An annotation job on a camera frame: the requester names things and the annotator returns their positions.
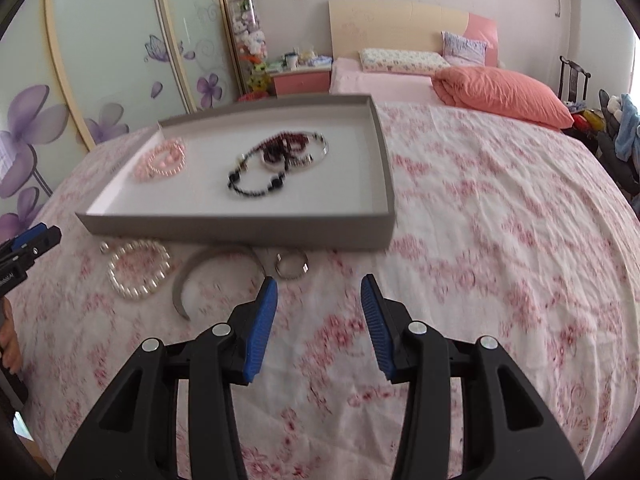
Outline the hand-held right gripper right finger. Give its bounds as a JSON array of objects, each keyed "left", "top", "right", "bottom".
[{"left": 360, "top": 274, "right": 586, "bottom": 480}]

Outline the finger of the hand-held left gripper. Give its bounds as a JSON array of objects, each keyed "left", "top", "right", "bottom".
[
  {"left": 20, "top": 226, "right": 62, "bottom": 261},
  {"left": 0, "top": 224, "right": 48, "bottom": 261}
]

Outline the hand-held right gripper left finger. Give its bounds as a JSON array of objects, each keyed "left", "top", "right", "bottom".
[{"left": 55, "top": 275, "right": 279, "bottom": 480}]

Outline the silver ring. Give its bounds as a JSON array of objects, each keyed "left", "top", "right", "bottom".
[{"left": 274, "top": 251, "right": 309, "bottom": 280}]

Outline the white pearl bracelet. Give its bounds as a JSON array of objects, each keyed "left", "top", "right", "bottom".
[{"left": 108, "top": 240, "right": 172, "bottom": 302}]

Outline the grey metal cuff bangle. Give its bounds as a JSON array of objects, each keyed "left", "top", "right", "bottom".
[{"left": 171, "top": 245, "right": 266, "bottom": 322}]

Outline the rose pink pearl bracelet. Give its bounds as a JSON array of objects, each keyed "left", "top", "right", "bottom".
[{"left": 132, "top": 152, "right": 183, "bottom": 182}]

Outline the grey cardboard tray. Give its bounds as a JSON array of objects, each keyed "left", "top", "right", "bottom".
[{"left": 75, "top": 94, "right": 397, "bottom": 252}]

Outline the black bead bracelet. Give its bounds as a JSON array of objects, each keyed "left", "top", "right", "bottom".
[{"left": 227, "top": 152, "right": 288, "bottom": 197}]

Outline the dark red bead bracelet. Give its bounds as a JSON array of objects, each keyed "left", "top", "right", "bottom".
[{"left": 260, "top": 131, "right": 308, "bottom": 168}]

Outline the thin silver bangle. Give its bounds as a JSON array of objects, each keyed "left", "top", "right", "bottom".
[{"left": 240, "top": 130, "right": 330, "bottom": 173}]

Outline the person's left hand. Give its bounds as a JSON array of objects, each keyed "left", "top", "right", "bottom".
[{"left": 0, "top": 296, "right": 23, "bottom": 375}]

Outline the pink floral tablecloth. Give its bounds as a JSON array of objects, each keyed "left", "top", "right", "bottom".
[{"left": 10, "top": 95, "right": 640, "bottom": 480}]

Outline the sliding door wardrobe with flowers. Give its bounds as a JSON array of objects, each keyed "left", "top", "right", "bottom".
[{"left": 0, "top": 0, "right": 251, "bottom": 241}]

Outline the bed with pink sheet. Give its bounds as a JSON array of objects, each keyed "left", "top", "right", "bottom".
[{"left": 329, "top": 57, "right": 451, "bottom": 106}]

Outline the pink nightstand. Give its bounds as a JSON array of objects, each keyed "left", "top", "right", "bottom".
[{"left": 267, "top": 62, "right": 333, "bottom": 97}]

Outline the coral pink pillow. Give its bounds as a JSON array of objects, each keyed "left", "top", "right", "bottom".
[{"left": 432, "top": 65, "right": 575, "bottom": 131}]

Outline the white patterned pillow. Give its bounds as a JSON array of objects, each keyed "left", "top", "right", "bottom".
[{"left": 358, "top": 48, "right": 452, "bottom": 73}]

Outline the glass case of plush toys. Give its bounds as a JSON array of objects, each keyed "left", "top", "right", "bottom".
[{"left": 229, "top": 0, "right": 268, "bottom": 96}]

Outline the lilac pillow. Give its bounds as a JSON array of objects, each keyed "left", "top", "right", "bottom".
[{"left": 441, "top": 31, "right": 488, "bottom": 67}]

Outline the colourful toys pile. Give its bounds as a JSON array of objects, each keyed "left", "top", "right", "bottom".
[{"left": 570, "top": 100, "right": 601, "bottom": 133}]

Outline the beige and pink headboard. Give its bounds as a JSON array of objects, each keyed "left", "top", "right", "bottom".
[{"left": 327, "top": 0, "right": 501, "bottom": 68}]

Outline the dark wooden chair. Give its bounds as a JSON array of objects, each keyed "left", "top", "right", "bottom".
[{"left": 557, "top": 56, "right": 593, "bottom": 106}]

